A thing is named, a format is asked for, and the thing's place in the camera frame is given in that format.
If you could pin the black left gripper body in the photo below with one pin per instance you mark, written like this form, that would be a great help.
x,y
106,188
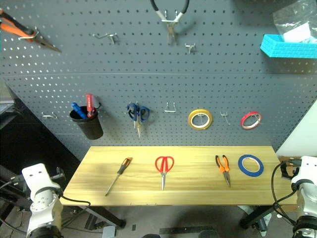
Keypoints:
x,y
59,174

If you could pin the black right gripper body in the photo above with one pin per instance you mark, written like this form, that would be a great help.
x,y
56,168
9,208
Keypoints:
x,y
288,171

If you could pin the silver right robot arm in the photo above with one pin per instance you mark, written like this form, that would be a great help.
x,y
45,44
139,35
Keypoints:
x,y
305,198

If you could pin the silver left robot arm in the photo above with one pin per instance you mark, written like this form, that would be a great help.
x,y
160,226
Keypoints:
x,y
42,200

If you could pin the blue tape roll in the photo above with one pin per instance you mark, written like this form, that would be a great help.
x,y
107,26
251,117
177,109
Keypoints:
x,y
241,167

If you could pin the black table leg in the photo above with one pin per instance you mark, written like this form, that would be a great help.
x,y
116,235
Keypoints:
x,y
106,214
255,215

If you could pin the black plastic cup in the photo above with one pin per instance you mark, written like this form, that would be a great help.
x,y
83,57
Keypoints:
x,y
89,126

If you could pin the silver pegboard hook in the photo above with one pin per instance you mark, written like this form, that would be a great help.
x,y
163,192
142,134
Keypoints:
x,y
202,116
225,117
109,36
169,17
29,36
190,47
49,116
170,109

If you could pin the blue marker in cup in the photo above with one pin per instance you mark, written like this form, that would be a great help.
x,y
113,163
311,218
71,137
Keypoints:
x,y
78,111

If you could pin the red tape roll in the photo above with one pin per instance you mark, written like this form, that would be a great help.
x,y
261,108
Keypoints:
x,y
247,118

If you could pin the small grey box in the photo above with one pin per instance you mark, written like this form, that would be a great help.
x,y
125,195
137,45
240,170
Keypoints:
x,y
109,232

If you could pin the yellow tape roll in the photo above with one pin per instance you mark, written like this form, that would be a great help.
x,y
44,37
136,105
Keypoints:
x,y
192,121

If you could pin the dark flat floor bar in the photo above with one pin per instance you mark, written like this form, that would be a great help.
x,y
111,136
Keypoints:
x,y
185,230

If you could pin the blue plastic bin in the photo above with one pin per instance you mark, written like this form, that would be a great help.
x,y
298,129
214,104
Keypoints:
x,y
287,49

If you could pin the grey metal pegboard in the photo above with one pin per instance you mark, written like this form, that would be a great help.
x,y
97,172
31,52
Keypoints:
x,y
158,81

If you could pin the clear plastic bag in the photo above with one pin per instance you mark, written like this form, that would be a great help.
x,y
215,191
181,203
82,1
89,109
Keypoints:
x,y
292,22

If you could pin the orange black long-nose pliers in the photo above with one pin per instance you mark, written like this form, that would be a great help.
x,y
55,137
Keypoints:
x,y
17,29

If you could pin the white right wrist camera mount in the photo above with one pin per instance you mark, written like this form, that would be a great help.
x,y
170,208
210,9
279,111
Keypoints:
x,y
308,168

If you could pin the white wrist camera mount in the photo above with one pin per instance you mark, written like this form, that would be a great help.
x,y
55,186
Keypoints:
x,y
308,168
34,176

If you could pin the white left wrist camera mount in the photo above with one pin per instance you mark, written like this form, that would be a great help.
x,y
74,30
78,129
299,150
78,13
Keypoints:
x,y
34,176

